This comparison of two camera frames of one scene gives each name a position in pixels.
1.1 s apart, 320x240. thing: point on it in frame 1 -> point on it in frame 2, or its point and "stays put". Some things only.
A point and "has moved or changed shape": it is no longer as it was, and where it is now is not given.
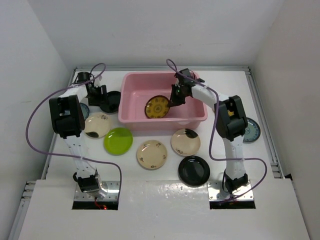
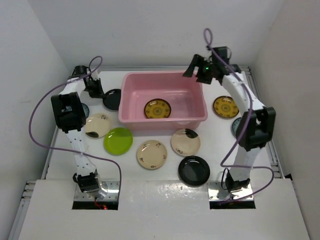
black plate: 113,104 has moved or changed shape
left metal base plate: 113,194 stays put
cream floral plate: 151,154 stays put
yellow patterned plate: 156,107 has moved or changed shape
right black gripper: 175,101 -> 198,60
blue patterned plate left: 85,110 stays put
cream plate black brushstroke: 185,142 stays put
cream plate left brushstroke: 97,125 stays put
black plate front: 194,170 stays put
